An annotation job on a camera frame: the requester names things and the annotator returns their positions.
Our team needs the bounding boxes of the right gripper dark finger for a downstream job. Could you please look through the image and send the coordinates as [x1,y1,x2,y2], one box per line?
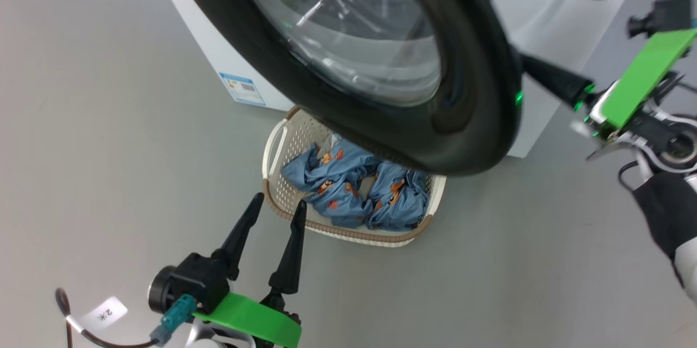
[521,53,596,112]

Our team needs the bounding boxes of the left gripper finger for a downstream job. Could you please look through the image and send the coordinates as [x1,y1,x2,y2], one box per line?
[268,200,308,295]
[211,192,265,280]

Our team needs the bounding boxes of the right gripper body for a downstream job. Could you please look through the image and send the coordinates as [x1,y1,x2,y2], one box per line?
[571,28,697,161]

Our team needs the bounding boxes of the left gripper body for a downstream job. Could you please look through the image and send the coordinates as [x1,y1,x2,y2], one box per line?
[148,253,303,348]

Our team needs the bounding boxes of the blue patterned garment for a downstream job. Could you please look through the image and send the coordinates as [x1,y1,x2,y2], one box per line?
[364,160,436,231]
[280,138,384,229]

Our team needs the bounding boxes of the black glass washing machine door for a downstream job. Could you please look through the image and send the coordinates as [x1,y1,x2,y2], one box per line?
[163,0,523,177]

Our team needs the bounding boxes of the white front-load washing machine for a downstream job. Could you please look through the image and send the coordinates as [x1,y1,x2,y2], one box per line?
[144,0,654,159]

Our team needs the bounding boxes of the cream perforated laundry basket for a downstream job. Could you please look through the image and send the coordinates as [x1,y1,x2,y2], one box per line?
[261,106,448,248]

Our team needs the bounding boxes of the blue energy label sticker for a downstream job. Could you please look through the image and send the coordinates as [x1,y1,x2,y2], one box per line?
[219,71,266,107]

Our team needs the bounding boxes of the teal cable connector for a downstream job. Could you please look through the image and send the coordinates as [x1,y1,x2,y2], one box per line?
[150,294,198,346]

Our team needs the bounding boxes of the white cable tag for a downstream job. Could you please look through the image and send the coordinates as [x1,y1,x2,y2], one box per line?
[82,296,129,331]

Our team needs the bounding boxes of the thin black cable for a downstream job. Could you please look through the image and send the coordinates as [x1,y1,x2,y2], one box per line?
[617,160,643,192]
[54,287,164,348]

